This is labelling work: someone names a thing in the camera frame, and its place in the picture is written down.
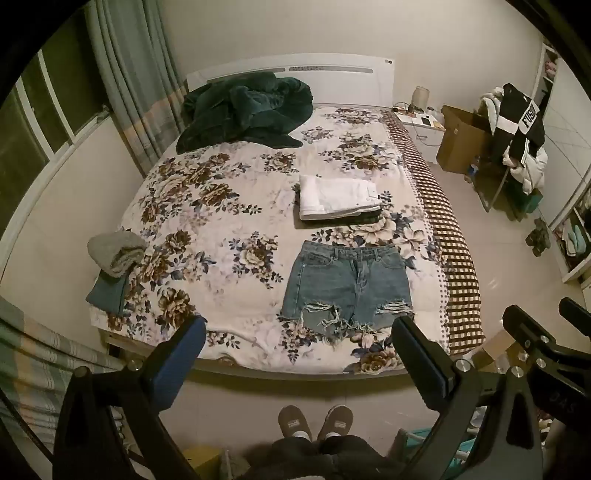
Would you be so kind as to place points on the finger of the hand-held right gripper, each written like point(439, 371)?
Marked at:
point(576, 311)
point(526, 330)

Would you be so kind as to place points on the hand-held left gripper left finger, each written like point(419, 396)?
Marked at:
point(185, 347)

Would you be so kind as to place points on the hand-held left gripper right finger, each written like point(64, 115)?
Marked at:
point(422, 364)

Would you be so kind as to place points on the blue denim shorts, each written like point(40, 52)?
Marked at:
point(348, 288)

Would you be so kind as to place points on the folded white pants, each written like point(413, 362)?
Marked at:
point(339, 196)

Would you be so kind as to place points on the teal plastic basket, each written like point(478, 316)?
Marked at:
point(427, 445)

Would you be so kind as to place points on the pair of dark slippers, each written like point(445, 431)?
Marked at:
point(538, 236)

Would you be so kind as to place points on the folded teal cloth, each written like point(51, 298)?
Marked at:
point(108, 295)

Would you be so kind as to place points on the grey slipper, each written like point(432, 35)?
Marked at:
point(337, 421)
point(295, 422)

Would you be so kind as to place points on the white wardrobe shelf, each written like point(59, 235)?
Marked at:
point(570, 198)

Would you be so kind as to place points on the yellow box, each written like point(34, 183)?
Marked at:
point(201, 461)

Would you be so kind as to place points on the grey knitted cloth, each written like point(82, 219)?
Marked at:
point(115, 254)

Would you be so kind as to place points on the brown checkered bed sheet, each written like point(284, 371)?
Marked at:
point(443, 240)

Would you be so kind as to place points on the bed with floral blanket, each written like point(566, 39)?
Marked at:
point(221, 221)

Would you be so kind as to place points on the person's dark trouser legs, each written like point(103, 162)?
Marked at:
point(314, 459)

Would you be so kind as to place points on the striped cloth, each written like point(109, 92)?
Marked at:
point(41, 364)

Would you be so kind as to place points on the chair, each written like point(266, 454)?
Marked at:
point(496, 184)

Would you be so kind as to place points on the white padded jacket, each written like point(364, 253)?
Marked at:
point(526, 170)

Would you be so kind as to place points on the blue bottle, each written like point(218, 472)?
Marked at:
point(472, 169)

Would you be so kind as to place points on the black and white jacket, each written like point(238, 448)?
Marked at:
point(519, 117)

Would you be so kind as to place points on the brown cardboard box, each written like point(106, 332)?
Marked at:
point(461, 138)

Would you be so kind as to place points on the white nightstand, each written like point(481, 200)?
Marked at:
point(427, 131)

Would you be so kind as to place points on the dark green fleece blanket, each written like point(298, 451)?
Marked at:
point(240, 113)

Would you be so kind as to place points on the small white lamp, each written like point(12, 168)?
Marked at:
point(419, 98)

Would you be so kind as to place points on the green striped curtain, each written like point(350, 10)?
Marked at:
point(134, 78)

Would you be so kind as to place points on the window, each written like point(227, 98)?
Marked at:
point(41, 106)

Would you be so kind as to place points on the white headboard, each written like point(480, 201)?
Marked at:
point(364, 81)

